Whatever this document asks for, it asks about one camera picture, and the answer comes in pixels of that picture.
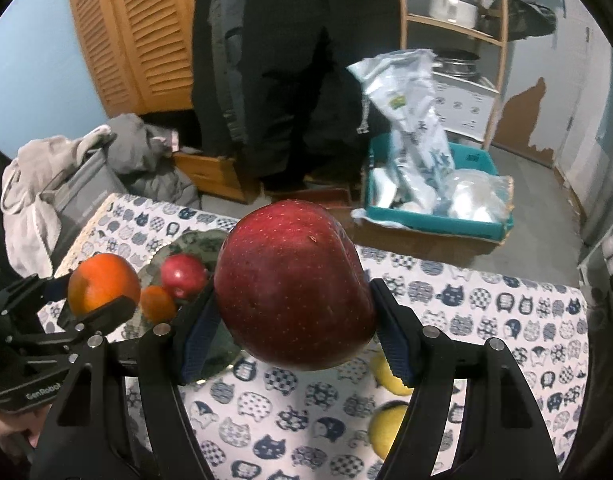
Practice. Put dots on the large dark red apple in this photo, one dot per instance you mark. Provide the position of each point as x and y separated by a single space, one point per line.
291 285

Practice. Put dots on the long black coat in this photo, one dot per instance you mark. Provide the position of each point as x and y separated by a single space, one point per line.
296 60

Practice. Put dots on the dark grey hanging slippers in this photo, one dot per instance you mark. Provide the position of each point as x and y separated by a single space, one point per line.
531 17

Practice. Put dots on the wooden shelf rack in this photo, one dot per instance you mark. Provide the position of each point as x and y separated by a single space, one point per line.
491 35

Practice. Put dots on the wooden louvered wardrobe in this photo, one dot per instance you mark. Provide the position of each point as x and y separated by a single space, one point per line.
131 35

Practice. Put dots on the metal basin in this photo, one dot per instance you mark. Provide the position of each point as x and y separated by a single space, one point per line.
459 65

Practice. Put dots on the teal plastic crate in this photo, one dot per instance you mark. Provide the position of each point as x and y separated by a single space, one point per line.
436 222

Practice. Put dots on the green patterned glass bowl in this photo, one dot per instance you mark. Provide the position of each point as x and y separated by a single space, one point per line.
196 242

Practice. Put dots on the grey jacket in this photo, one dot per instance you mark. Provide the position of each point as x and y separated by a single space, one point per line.
226 70

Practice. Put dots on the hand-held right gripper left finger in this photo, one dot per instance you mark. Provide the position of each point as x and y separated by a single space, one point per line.
199 345

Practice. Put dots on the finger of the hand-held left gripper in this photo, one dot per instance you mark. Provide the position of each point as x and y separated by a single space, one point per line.
106 315
31 297

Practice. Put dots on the wooden drawer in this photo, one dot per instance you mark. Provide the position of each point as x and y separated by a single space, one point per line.
216 180

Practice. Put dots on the metal cooking pot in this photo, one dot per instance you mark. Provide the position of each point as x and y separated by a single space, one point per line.
454 9

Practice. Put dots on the clear plastic bag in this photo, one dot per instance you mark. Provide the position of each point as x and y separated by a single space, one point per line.
479 195

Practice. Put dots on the small red apple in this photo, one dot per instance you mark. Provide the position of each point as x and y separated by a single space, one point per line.
184 275

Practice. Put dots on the small orange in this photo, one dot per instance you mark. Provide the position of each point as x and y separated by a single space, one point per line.
157 304

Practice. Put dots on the white printed bag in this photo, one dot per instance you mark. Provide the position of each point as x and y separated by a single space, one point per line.
406 125

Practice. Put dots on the grey shoe rack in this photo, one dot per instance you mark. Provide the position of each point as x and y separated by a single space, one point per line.
606 260

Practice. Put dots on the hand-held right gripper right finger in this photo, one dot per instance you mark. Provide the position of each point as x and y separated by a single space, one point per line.
396 350

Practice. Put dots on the grey fabric bag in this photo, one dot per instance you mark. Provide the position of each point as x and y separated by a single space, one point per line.
91 200

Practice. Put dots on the person's left hand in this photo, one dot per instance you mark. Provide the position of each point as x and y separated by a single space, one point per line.
9 432

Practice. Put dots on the grey clothes pile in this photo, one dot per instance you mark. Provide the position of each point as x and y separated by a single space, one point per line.
151 160

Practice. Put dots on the beige fleece robe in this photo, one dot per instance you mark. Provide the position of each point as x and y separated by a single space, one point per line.
31 185

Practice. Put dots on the white patterned drawer box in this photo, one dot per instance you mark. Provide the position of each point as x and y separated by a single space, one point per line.
466 107

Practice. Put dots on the cat print tablecloth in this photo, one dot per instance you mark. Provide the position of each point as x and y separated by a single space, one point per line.
486 320

